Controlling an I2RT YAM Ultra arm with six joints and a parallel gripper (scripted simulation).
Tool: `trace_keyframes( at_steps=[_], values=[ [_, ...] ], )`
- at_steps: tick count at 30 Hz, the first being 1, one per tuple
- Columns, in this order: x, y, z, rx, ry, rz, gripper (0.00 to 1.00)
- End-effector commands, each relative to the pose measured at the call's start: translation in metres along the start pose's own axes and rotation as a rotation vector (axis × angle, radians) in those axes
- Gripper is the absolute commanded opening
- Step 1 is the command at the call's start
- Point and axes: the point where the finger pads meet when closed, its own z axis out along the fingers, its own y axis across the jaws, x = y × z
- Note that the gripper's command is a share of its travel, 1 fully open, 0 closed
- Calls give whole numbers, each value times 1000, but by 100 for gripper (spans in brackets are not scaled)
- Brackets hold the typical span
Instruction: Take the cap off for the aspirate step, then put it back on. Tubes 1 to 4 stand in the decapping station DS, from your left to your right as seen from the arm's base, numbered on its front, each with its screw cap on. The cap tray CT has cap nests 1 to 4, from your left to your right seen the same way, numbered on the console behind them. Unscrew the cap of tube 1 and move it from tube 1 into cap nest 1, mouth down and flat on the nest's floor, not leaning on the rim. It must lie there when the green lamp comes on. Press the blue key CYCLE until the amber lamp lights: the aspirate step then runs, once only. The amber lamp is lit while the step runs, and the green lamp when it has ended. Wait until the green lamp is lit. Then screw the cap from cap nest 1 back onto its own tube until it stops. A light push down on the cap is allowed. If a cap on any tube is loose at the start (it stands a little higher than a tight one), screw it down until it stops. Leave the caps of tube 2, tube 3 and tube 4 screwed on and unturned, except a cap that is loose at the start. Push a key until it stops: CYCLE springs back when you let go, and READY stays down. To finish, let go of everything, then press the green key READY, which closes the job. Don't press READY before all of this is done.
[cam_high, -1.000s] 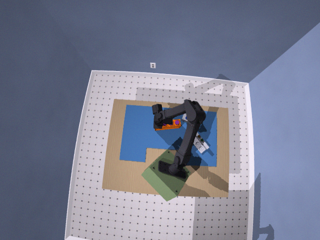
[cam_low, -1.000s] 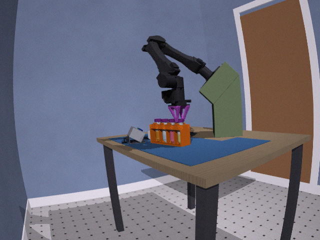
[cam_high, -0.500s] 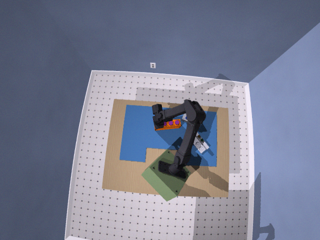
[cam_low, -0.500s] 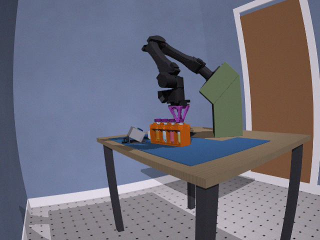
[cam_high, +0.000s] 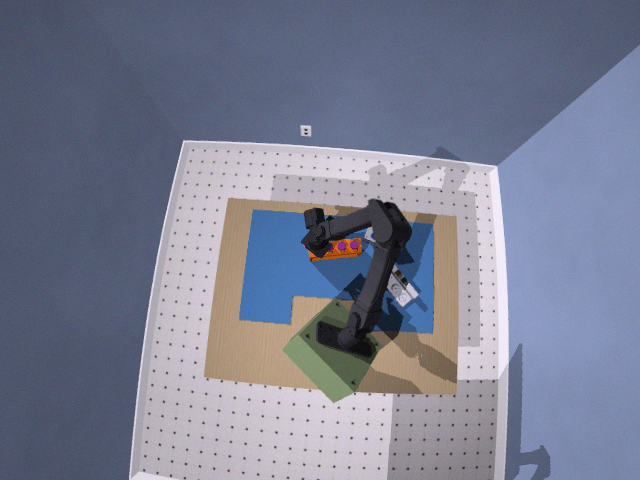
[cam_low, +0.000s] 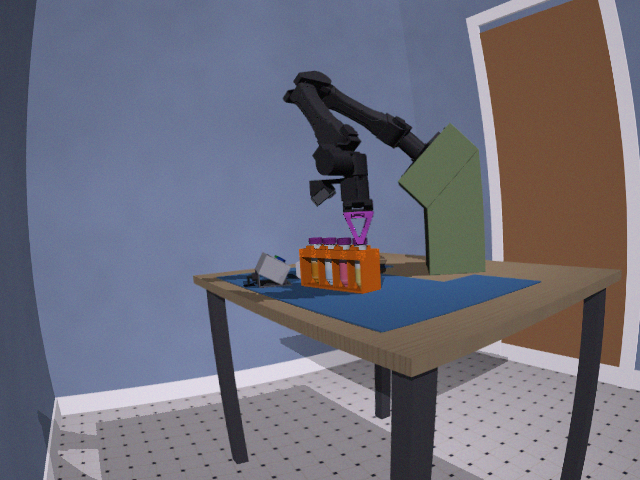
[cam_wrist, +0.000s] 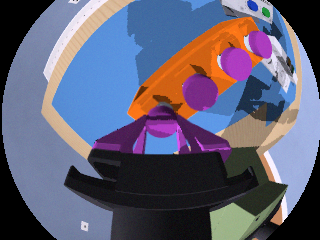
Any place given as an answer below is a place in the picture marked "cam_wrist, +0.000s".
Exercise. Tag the blue flat mat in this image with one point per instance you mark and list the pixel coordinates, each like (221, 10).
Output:
(99, 85)

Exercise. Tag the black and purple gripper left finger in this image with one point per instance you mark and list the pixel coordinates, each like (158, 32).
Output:
(124, 138)

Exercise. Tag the white control panel with green and blue buttons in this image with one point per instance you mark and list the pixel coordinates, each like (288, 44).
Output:
(249, 8)

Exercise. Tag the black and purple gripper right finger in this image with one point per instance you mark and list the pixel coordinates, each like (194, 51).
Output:
(199, 139)

